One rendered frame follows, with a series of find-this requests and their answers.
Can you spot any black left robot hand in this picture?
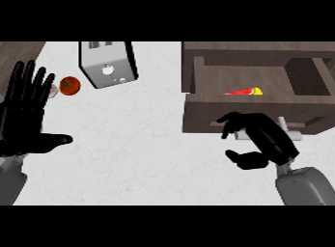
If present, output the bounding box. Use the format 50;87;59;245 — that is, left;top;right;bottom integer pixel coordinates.
0;60;74;158

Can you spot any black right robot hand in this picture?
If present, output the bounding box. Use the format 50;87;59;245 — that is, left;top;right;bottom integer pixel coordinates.
215;111;301;171

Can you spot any clear glass cup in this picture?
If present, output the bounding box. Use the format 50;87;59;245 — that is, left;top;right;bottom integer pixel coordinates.
47;83;61;99

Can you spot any brown wooden drawer front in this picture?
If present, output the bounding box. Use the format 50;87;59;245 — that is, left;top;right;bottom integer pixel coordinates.
182;93;335;136

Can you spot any brown wooden drawer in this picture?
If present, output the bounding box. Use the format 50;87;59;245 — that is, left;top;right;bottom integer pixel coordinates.
182;93;335;136
189;56;335;104

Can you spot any red and yellow wedge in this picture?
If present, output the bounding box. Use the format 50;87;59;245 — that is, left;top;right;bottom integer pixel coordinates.
221;86;266;96

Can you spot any red tomato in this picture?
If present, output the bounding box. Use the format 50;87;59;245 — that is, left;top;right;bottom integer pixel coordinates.
59;75;83;96

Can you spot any silver toaster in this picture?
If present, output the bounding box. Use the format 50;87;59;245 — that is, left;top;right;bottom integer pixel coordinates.
77;41;140;90

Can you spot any brown wooden cabinet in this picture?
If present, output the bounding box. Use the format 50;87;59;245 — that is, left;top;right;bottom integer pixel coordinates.
182;41;335;95

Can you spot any pale grey drawer handle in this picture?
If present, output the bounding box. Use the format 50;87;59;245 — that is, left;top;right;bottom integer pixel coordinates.
233;116;304;141

